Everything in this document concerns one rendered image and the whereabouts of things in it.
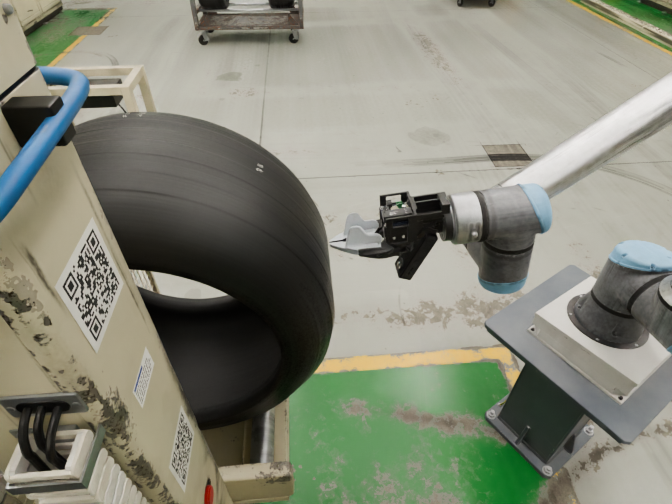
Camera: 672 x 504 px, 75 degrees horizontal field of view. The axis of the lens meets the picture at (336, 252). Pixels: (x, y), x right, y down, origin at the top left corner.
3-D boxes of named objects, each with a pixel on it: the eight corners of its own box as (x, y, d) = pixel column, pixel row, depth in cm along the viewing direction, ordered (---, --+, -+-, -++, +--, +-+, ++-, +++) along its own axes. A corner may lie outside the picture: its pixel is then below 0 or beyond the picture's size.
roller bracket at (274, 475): (294, 496, 83) (291, 475, 77) (79, 515, 81) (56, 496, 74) (294, 477, 86) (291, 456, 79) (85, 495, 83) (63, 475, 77)
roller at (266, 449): (274, 478, 83) (272, 469, 80) (250, 481, 83) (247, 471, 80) (277, 331, 109) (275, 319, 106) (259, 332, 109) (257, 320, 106)
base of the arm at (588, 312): (600, 292, 145) (613, 269, 139) (655, 331, 132) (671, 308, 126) (560, 309, 139) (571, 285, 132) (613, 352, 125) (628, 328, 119)
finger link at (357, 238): (326, 223, 75) (379, 215, 75) (330, 248, 79) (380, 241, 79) (327, 235, 73) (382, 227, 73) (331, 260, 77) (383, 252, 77)
